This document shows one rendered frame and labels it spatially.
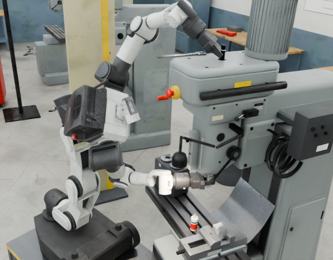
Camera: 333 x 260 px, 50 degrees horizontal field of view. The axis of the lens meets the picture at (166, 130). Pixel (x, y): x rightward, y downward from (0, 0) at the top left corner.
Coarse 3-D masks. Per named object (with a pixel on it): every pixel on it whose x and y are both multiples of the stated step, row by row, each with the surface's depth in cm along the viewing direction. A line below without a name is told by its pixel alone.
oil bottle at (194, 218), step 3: (192, 216) 199; (195, 216) 197; (192, 219) 197; (195, 219) 197; (192, 222) 198; (195, 222) 197; (192, 225) 199; (195, 225) 198; (192, 228) 199; (195, 228) 199
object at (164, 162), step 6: (162, 156) 234; (168, 156) 234; (156, 162) 233; (162, 162) 229; (168, 162) 229; (156, 168) 235; (162, 168) 229; (168, 168) 223; (174, 168) 222; (180, 168) 222; (186, 168) 224; (156, 180) 239; (174, 192) 225; (180, 192) 229
